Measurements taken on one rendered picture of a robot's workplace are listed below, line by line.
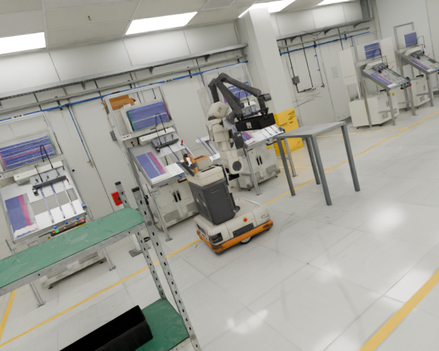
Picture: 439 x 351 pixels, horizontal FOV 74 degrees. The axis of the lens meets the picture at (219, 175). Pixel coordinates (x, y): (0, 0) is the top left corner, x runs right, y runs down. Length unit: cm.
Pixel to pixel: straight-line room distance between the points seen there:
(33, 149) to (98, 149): 173
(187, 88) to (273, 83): 180
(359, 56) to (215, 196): 514
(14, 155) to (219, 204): 231
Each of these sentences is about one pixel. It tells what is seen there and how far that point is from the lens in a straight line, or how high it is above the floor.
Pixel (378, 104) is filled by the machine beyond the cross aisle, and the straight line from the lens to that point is 697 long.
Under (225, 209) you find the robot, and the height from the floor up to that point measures 41.
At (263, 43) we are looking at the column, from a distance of 655.
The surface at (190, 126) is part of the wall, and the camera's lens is 588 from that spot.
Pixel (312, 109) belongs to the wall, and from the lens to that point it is 789.
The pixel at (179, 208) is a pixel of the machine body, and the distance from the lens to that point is 403.
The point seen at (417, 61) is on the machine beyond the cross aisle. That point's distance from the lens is 828.
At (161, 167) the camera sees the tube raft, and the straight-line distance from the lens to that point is 372.
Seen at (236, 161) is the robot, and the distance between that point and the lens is 296.
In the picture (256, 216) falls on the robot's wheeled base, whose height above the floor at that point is 22.
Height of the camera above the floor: 129
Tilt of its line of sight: 12 degrees down
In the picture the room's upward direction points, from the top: 18 degrees counter-clockwise
